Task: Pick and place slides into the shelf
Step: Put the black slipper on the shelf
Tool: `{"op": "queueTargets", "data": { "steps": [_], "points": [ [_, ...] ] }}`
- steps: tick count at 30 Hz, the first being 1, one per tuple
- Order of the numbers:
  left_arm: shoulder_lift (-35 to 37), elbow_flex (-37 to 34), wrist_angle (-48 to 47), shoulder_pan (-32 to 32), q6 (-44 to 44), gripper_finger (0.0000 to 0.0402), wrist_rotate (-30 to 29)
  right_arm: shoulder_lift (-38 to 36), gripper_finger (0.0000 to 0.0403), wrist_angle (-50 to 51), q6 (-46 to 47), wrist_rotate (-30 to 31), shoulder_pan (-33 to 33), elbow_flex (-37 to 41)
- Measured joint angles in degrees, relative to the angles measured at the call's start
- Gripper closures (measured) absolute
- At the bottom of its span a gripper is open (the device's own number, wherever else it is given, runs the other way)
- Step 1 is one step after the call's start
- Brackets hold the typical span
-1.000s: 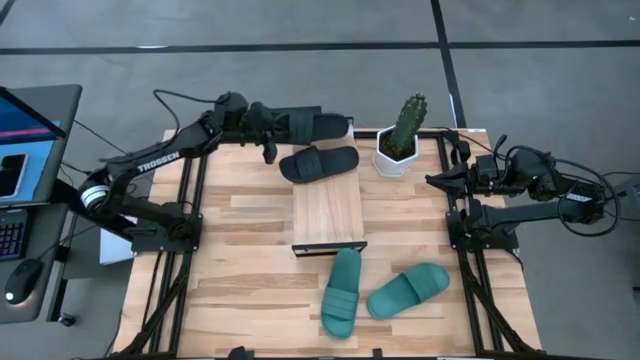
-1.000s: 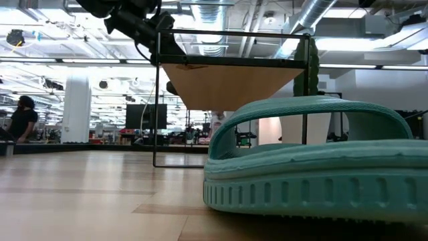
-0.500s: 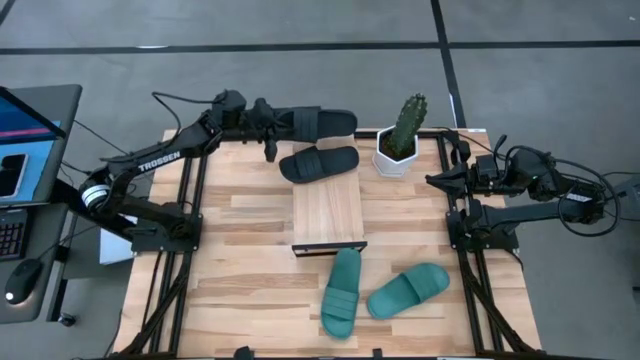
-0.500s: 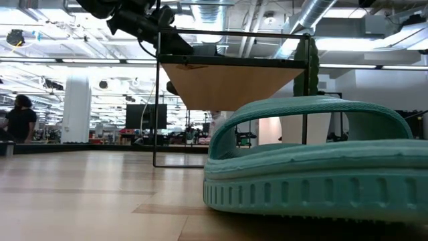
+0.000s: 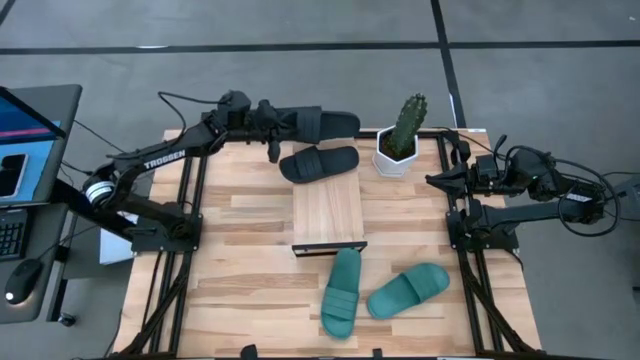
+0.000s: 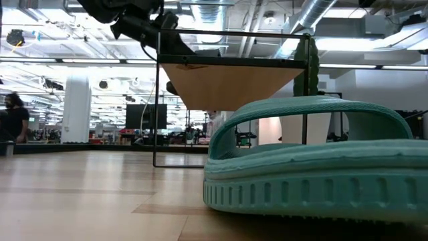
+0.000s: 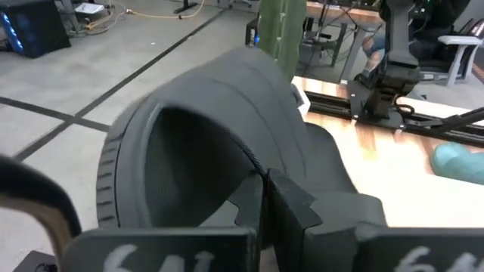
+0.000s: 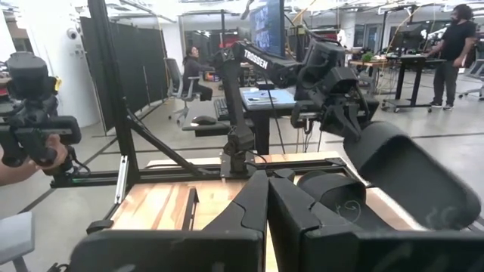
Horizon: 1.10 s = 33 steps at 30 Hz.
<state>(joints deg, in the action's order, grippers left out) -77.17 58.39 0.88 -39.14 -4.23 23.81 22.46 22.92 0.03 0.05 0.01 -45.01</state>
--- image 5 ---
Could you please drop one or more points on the green cactus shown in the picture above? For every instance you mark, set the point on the green cactus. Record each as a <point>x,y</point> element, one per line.
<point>407,125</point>

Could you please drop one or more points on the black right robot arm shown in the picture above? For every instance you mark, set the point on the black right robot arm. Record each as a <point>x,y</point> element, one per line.
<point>525,212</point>

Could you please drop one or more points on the black keyboard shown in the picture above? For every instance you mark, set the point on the black keyboard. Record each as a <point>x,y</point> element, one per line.
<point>11,235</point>

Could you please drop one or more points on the black caster wheel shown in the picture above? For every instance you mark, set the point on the black caster wheel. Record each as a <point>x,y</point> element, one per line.
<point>66,320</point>

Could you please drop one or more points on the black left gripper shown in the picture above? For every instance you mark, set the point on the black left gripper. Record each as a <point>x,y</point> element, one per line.
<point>265,122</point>

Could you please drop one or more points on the white hexagonal plant pot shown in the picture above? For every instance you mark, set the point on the white hexagonal plant pot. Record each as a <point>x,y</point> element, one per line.
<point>395,167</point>

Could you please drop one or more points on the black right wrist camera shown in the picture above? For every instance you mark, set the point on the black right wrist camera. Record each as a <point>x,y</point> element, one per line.
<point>485,165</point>

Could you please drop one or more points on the black slide sandal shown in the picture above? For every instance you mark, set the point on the black slide sandal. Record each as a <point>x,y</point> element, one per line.
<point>320,165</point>
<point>335,125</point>

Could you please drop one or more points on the black diagonal support bar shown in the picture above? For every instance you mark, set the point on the black diagonal support bar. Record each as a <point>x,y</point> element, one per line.
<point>75,200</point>

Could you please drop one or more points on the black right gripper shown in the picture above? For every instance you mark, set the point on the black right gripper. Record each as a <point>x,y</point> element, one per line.
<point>487,186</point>

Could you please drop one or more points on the wooden shelf with black frame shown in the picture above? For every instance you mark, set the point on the wooden shelf with black frame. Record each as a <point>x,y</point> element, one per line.
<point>327,215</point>

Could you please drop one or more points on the black computer mouse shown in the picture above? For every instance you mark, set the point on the black computer mouse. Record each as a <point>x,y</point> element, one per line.
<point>22,282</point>

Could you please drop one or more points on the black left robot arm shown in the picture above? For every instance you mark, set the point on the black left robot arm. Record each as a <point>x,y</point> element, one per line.
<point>165,159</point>

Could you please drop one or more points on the grey desk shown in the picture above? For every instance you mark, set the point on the grey desk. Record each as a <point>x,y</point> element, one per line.
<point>50,280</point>

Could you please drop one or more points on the white box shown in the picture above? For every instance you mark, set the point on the white box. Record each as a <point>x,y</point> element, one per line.
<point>115,250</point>

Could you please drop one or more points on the green slide sandal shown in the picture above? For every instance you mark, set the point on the green slide sandal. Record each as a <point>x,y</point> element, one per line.
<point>405,292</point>
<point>342,300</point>

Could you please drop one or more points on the black aluminium table frame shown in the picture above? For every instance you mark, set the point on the black aluminium table frame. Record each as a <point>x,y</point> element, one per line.
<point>197,190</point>

